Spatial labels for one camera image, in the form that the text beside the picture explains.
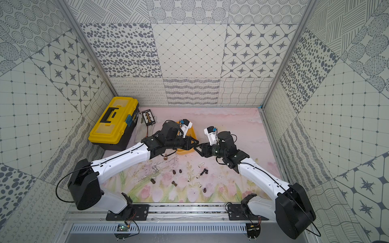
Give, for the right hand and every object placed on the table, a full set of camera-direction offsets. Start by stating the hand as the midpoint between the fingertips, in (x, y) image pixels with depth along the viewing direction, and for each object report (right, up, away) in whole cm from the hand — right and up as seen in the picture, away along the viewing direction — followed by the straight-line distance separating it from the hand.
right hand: (197, 148), depth 79 cm
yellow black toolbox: (-50, +15, +12) cm, 54 cm away
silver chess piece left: (-26, -13, +9) cm, 31 cm away
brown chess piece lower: (-14, -20, +5) cm, 25 cm away
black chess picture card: (-38, +17, +32) cm, 52 cm away
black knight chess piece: (+4, -15, +9) cm, 18 cm away
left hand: (+1, +5, -2) cm, 6 cm away
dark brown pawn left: (-25, -19, +3) cm, 31 cm away
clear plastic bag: (-39, +8, +25) cm, 47 cm away
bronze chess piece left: (-20, -9, +13) cm, 26 cm away
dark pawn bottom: (+4, -23, +1) cm, 23 cm away
